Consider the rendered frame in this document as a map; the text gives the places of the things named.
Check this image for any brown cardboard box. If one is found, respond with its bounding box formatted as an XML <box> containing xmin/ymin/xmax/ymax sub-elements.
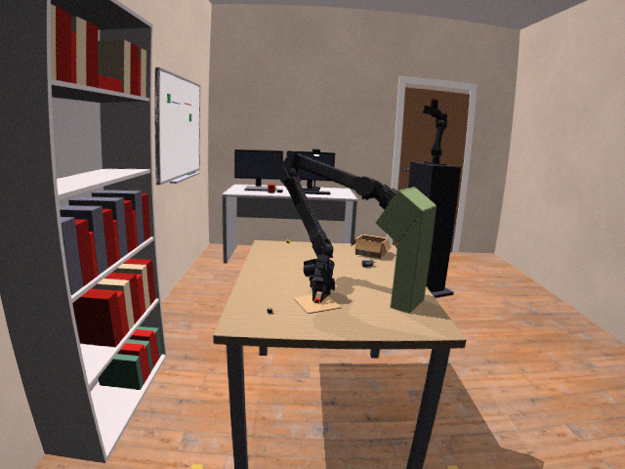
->
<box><xmin>351</xmin><ymin>234</ymin><xmax>391</xmax><ymax>259</ymax></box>

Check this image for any tan mat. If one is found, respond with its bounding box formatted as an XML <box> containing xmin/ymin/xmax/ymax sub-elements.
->
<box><xmin>294</xmin><ymin>295</ymin><xmax>342</xmax><ymax>314</ymax></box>

